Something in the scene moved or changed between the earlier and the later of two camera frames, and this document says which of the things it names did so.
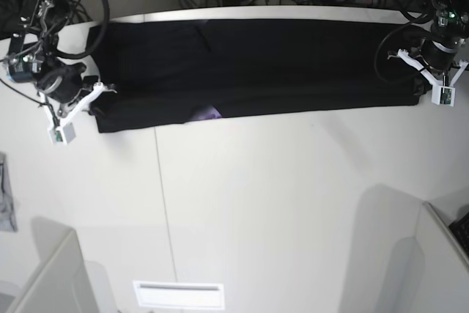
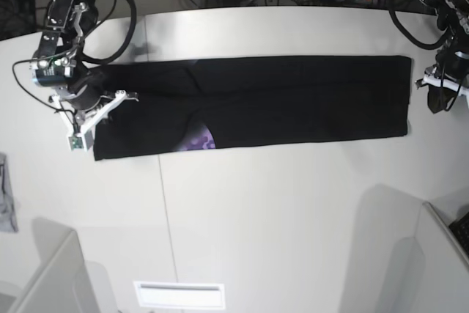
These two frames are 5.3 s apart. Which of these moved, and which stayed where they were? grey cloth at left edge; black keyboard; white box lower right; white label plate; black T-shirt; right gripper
Moved: right gripper; black T-shirt
Stayed: grey cloth at left edge; black keyboard; white label plate; white box lower right
